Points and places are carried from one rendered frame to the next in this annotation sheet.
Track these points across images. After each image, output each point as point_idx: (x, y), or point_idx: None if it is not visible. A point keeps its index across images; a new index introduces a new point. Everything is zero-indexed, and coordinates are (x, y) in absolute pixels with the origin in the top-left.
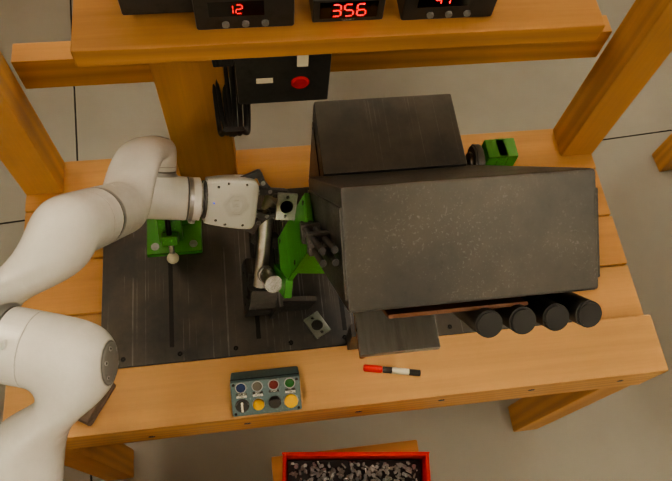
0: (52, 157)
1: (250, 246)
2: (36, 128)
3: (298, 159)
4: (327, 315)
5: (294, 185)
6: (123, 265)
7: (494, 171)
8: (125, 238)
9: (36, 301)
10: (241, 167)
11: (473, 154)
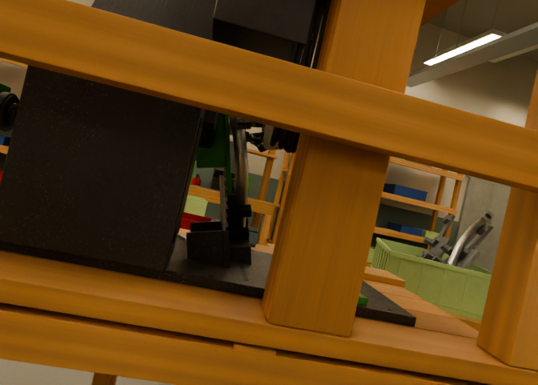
0: (502, 304)
1: (242, 266)
2: (518, 243)
3: (167, 298)
4: (176, 238)
5: (182, 286)
6: (362, 288)
7: None
8: (372, 297)
9: (421, 302)
10: (256, 311)
11: (13, 102)
